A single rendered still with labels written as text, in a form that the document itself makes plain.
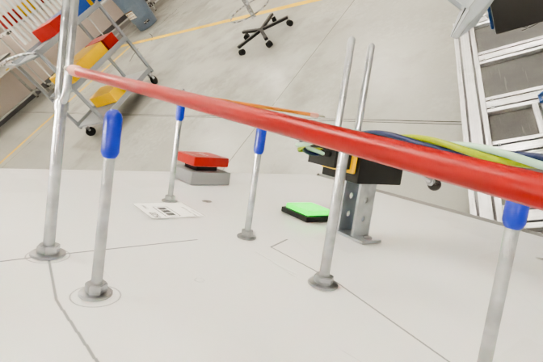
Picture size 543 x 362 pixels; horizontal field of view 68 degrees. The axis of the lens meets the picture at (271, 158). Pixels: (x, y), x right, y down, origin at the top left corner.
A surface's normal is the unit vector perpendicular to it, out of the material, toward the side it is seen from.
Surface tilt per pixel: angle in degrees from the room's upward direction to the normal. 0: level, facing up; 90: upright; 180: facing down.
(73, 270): 49
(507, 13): 90
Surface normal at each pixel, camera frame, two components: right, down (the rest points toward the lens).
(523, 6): -0.25, 0.72
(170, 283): 0.15, -0.98
